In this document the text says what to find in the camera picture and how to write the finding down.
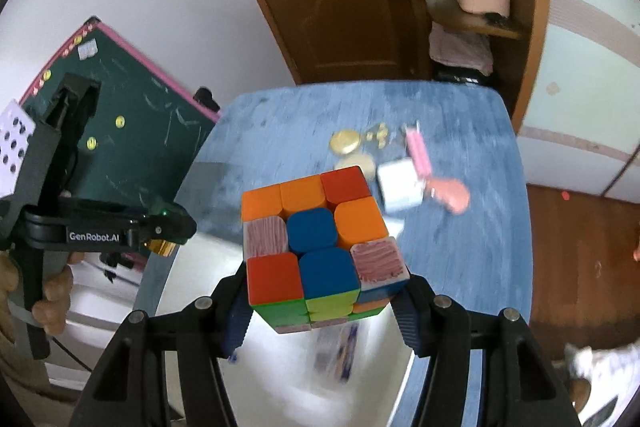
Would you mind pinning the blue plush blanket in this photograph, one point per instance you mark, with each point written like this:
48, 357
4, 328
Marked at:
475, 232

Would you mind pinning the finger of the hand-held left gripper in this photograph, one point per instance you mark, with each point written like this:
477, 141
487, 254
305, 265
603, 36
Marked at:
167, 224

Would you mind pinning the small gold object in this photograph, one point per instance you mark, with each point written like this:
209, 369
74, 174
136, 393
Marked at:
162, 249

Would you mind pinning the white shoe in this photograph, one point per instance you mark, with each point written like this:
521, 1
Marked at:
610, 372

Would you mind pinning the pink folded cloth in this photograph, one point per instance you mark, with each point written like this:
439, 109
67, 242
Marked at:
460, 47

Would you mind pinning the brown wooden cabinet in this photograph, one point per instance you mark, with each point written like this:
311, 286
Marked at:
535, 57

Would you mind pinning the green chalkboard with pink frame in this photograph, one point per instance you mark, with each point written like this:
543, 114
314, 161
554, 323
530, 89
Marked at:
140, 117

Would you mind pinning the person's left hand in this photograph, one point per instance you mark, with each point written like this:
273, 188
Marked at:
55, 297

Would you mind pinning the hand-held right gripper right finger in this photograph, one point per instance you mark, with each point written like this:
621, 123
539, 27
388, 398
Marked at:
407, 322

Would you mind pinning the printed packet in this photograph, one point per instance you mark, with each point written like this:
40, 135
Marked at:
336, 352

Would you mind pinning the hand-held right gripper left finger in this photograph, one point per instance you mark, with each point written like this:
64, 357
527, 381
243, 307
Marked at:
237, 327

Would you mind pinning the small white box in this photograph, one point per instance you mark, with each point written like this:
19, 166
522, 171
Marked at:
400, 187

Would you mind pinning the black chalkboard clip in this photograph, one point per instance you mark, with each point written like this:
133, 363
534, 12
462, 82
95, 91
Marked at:
206, 99

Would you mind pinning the gold round tin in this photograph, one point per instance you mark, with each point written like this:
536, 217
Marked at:
345, 143

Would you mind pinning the salmon pink oval object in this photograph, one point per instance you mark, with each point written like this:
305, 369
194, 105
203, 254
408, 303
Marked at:
450, 196

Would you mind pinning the gold trinket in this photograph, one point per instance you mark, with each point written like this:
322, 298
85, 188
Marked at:
378, 136

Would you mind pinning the multicoloured puzzle cube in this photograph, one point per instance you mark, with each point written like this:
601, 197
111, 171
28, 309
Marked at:
320, 227

